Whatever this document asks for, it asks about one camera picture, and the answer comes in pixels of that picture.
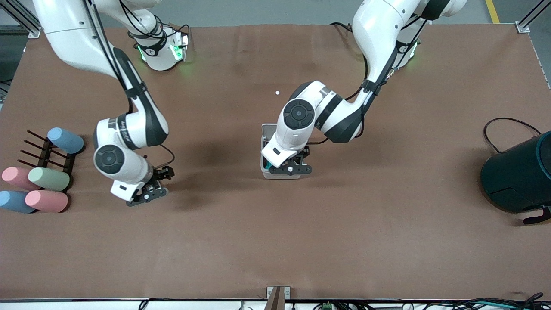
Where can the dark wooden cup rack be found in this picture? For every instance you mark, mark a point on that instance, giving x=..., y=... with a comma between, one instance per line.
x=70, y=163

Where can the pale green cup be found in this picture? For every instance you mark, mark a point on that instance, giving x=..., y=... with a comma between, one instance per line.
x=49, y=179

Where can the small white trash bin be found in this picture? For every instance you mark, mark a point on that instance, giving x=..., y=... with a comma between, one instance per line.
x=267, y=133

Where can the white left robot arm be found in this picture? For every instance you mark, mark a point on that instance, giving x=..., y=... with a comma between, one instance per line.
x=379, y=30

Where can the teal packet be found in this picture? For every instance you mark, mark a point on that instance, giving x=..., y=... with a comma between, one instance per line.
x=267, y=164

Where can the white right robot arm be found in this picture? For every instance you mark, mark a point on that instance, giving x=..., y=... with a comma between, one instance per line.
x=64, y=26

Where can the pink cup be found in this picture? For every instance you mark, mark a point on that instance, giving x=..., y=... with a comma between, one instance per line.
x=46, y=201
x=15, y=177

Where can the aluminium frame strut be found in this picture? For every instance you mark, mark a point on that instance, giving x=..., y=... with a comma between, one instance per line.
x=33, y=32
x=522, y=28

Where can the metal table bracket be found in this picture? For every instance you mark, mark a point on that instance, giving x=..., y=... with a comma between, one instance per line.
x=277, y=297

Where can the dark teal cylindrical device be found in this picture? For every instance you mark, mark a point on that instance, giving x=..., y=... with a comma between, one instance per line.
x=516, y=176

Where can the green terminal connector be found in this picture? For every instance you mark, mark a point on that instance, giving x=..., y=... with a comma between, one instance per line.
x=327, y=306

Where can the blue cup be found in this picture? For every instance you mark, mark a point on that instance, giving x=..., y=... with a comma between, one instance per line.
x=66, y=141
x=13, y=201

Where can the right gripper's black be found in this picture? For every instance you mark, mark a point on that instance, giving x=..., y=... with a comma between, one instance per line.
x=162, y=174

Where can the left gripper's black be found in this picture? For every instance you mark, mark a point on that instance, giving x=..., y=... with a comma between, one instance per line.
x=304, y=151

